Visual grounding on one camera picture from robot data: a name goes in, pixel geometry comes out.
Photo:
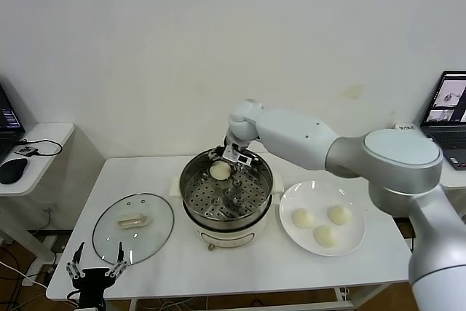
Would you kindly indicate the black open laptop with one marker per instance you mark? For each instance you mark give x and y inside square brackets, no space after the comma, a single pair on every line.
[7,118]

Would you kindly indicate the white main table frame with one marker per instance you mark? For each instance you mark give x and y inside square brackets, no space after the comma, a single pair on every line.
[291,304]

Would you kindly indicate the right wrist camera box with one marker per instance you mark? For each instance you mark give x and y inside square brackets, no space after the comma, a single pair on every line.
[236,156]

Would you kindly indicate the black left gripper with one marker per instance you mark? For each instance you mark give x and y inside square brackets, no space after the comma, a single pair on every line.
[91,282]

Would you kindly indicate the black computer mouse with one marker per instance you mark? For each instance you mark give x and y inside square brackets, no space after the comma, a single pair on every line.
[12,170]

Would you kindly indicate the white steamed baozi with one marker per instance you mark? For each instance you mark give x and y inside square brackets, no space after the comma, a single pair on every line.
[219,172]
[303,217]
[340,214]
[326,235]

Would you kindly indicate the small black usb device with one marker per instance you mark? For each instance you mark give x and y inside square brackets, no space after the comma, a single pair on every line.
[26,151]

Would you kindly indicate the glass pot lid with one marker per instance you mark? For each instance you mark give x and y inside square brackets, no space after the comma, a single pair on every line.
[153,209]

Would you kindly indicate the grey open laptop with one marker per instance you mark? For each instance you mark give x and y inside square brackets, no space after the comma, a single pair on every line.
[449,107]

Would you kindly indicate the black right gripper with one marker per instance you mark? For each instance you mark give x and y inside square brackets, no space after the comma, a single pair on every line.
[233,142]

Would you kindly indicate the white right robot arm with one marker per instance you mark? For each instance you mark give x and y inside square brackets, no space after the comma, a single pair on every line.
[298,132]

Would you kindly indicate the white electric cooker base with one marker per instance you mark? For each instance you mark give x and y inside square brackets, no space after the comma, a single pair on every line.
[225,236]

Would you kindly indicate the white round plate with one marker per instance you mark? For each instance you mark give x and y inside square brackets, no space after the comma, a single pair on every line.
[309,194]

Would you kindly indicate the stainless steel steamer basket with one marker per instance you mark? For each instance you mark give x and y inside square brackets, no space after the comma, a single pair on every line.
[218,201]

